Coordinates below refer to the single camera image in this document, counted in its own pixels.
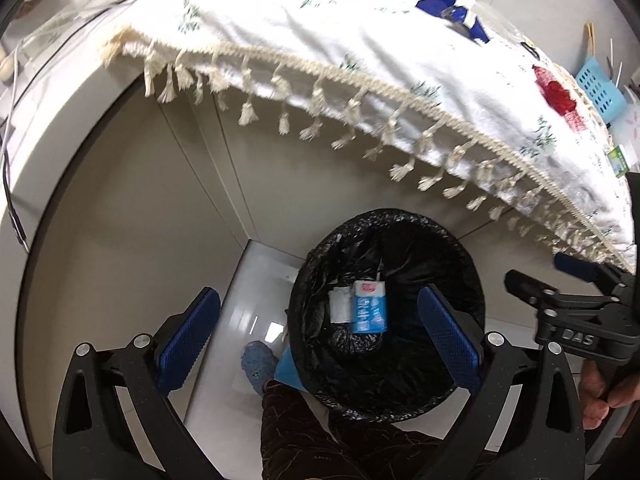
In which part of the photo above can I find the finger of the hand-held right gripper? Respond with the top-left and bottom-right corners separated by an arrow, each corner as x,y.
554,252 -> 636,287
504,269 -> 608,321

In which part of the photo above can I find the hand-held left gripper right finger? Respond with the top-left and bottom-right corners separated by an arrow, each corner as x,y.
417,284 -> 586,480

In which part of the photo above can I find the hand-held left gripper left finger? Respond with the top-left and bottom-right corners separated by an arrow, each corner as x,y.
52,286 -> 223,480

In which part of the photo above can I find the blue trash bin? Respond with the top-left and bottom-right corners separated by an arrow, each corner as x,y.
274,350 -> 313,396

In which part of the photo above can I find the black-lined trash bin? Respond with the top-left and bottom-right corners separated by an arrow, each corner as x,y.
287,208 -> 487,423

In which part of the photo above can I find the person's right hand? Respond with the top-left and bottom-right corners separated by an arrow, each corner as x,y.
577,360 -> 640,431

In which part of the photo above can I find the blue fuzzy slipper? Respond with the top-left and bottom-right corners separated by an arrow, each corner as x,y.
241,341 -> 280,396

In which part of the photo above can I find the blue and white carton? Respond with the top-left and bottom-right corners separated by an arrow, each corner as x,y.
351,272 -> 390,335

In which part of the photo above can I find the crumpled white tissue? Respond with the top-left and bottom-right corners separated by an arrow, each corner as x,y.
329,285 -> 355,323

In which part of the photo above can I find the small green box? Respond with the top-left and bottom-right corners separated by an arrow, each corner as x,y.
607,144 -> 633,178

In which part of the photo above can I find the white appliance with pink flower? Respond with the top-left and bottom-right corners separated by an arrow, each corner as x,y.
611,85 -> 640,171

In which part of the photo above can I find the person's leg in quilted trousers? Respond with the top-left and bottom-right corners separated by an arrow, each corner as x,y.
260,379 -> 481,480

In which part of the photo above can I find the red plastic wrapper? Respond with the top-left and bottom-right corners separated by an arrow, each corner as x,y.
532,64 -> 578,116

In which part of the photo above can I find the blue perforated plastic basket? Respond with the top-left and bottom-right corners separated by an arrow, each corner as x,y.
574,56 -> 626,123

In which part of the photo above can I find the blue foil wrapper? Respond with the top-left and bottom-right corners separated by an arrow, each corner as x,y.
416,0 -> 491,45

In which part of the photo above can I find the white floral tasselled tablecloth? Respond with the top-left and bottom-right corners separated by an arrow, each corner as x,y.
97,0 -> 636,273

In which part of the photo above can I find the black cable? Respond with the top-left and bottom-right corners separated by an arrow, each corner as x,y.
0,0 -> 146,253

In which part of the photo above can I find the white cable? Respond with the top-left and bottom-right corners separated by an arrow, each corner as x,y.
12,0 -> 171,96

